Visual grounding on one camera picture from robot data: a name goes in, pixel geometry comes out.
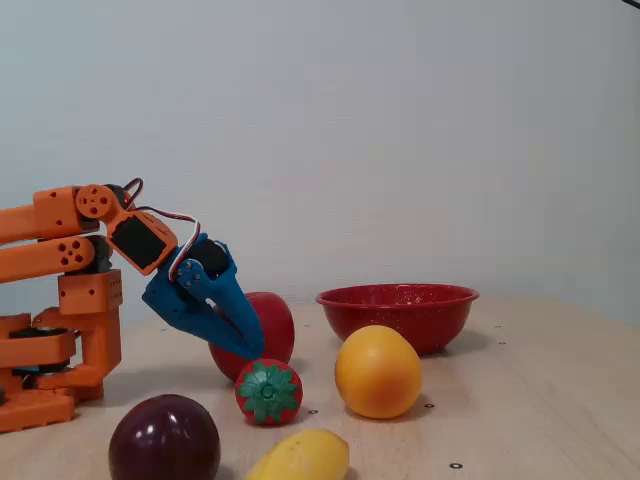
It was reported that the red toy apple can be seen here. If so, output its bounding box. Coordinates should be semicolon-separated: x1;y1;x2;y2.
208;291;296;383

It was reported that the dark purple toy plum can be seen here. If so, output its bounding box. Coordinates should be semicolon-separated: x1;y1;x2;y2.
108;393;222;480

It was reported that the yellow toy banana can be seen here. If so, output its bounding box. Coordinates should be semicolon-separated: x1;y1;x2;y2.
244;428;350;480

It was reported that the toy orange fruit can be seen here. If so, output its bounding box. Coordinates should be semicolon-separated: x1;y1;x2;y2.
334;324;424;420

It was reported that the red speckled enamel bowl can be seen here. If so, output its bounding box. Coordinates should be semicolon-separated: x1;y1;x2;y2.
314;283;480;357

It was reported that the white red black servo cable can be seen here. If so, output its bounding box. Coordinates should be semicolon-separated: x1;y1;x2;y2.
121;177;202;282

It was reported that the red toy strawberry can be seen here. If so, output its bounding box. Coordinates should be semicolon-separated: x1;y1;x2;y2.
234;357;304;427

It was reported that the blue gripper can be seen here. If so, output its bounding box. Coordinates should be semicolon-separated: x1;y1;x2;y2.
141;232;266;360

